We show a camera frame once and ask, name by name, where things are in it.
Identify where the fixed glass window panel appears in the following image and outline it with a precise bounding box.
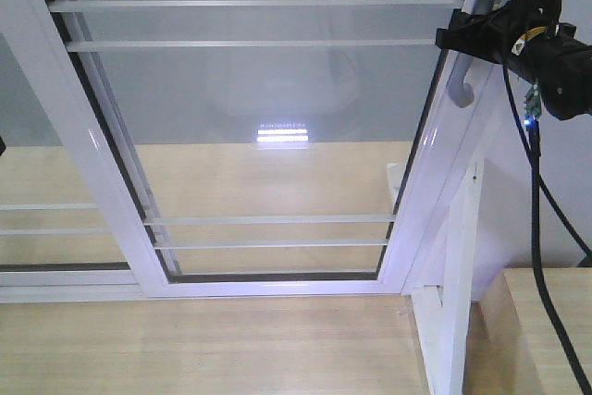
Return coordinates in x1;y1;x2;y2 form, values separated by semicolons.
1;41;146;302

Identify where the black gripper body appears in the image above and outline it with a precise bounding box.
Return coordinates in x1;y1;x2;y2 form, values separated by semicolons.
436;0;561;64

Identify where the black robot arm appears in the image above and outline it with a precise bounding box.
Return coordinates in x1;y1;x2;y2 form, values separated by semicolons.
436;0;591;120

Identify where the white framed sliding glass door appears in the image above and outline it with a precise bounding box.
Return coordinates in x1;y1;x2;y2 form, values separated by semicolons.
1;0;470;298

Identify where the grey curved door handle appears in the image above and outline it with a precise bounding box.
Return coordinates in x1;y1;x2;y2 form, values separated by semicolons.
446;0;500;108

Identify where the white door frame post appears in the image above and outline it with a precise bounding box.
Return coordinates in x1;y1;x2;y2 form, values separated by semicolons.
401;158;484;394

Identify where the black cable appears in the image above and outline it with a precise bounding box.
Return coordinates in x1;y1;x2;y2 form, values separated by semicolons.
501;61;592;395

